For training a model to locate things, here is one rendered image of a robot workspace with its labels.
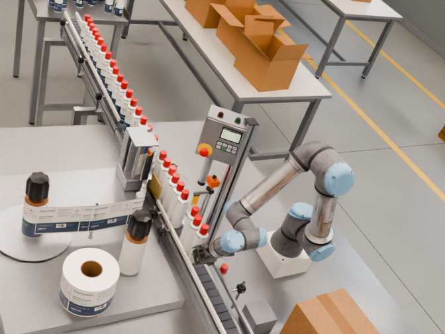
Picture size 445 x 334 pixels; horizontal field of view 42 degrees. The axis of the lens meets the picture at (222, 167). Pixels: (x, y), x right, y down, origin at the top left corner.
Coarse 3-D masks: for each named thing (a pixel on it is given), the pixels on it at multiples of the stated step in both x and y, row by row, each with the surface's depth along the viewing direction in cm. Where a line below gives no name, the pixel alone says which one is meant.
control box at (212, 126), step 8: (208, 112) 223; (216, 112) 224; (224, 112) 226; (232, 112) 228; (208, 120) 221; (216, 120) 221; (224, 120) 222; (232, 120) 223; (208, 128) 223; (216, 128) 222; (232, 128) 221; (240, 128) 221; (200, 136) 227; (208, 136) 225; (216, 136) 224; (200, 144) 228; (208, 144) 227; (232, 144) 226; (240, 144) 225; (216, 152) 229; (224, 152) 228; (224, 160) 231; (232, 160) 230
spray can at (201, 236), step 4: (204, 224) 231; (200, 228) 231; (204, 228) 230; (208, 228) 230; (196, 232) 233; (200, 232) 231; (204, 232) 230; (196, 236) 233; (200, 236) 231; (204, 236) 232; (208, 236) 233; (196, 240) 233; (200, 240) 232; (204, 240) 232; (192, 244) 237; (196, 244) 234; (200, 244) 233; (196, 248) 235; (192, 252) 237; (188, 256) 240; (192, 256) 238; (192, 260) 240
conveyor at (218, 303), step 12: (120, 132) 297; (156, 204) 263; (168, 228) 253; (180, 228) 255; (180, 252) 244; (192, 264) 241; (192, 276) 236; (204, 276) 238; (204, 288) 233; (216, 288) 234; (204, 300) 228; (216, 300) 230; (216, 312) 225; (228, 312) 227; (216, 324) 221; (228, 324) 222
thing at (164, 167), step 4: (164, 160) 256; (168, 160) 256; (164, 164) 257; (168, 164) 257; (160, 168) 258; (164, 168) 258; (168, 168) 258; (160, 172) 259; (164, 172) 258; (160, 176) 260; (160, 180) 261
